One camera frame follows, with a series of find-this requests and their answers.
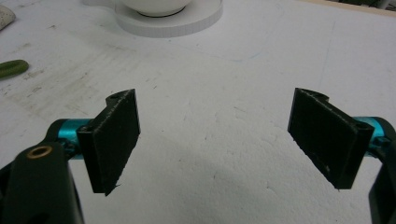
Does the white bowl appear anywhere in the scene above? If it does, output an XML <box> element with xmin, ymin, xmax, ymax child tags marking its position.
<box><xmin>120</xmin><ymin>0</ymin><xmax>193</xmax><ymax>18</ymax></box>

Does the white round base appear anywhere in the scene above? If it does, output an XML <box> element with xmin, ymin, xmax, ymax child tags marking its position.
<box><xmin>83</xmin><ymin>0</ymin><xmax>224</xmax><ymax>39</ymax></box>

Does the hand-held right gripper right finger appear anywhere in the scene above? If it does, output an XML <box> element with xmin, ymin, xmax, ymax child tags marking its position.
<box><xmin>287</xmin><ymin>87</ymin><xmax>394</xmax><ymax>190</ymax></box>

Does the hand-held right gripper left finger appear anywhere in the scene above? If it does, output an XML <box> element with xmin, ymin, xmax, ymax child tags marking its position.
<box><xmin>46</xmin><ymin>88</ymin><xmax>141</xmax><ymax>197</ymax></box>

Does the green vegetable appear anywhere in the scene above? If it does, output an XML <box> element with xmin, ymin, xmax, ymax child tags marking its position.
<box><xmin>0</xmin><ymin>59</ymin><xmax>30</xmax><ymax>80</ymax></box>

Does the speckled beige object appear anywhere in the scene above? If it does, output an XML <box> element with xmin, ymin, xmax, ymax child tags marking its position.
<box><xmin>0</xmin><ymin>4</ymin><xmax>17</xmax><ymax>32</ymax></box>

